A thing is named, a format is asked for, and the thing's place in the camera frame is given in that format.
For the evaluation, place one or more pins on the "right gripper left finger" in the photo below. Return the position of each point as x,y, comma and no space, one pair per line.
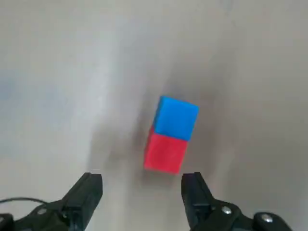
79,204

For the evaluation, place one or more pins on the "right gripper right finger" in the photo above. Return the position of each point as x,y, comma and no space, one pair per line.
204,211

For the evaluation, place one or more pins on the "red magnetic block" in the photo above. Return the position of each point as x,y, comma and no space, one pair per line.
164,156

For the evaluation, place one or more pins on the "blue magnetic block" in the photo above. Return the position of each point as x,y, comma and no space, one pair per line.
176,118

